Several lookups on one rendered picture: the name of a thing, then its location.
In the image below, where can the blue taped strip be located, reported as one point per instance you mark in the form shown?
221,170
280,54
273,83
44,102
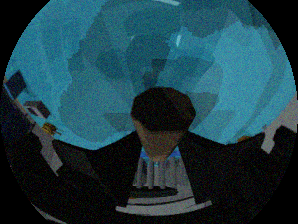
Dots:
175,153

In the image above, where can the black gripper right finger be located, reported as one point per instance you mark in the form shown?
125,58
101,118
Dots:
209,163

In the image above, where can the orange rectangular bar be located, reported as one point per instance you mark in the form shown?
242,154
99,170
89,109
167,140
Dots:
242,138

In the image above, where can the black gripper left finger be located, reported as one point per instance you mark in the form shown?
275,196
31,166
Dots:
113,166

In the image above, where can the blue cube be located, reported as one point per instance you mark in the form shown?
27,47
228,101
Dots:
15,85

